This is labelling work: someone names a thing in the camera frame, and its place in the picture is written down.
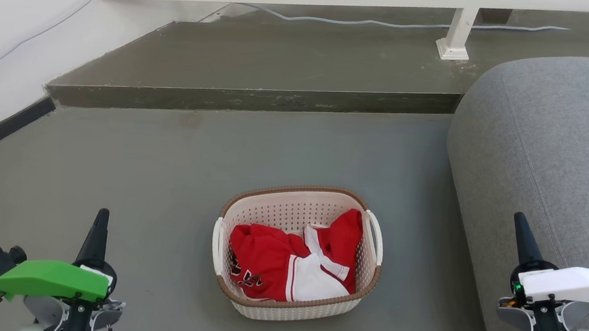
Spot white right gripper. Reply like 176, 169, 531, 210
506, 211, 589, 308

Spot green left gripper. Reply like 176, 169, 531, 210
0, 198, 124, 314

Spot cream perforated plastic laundry basket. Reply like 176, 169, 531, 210
204, 176, 389, 331

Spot grey fabric sofa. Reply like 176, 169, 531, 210
429, 42, 589, 331

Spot red and white sports jersey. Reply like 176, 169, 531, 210
224, 198, 366, 310

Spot thin grey wall cable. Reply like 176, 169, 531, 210
0, 0, 122, 102

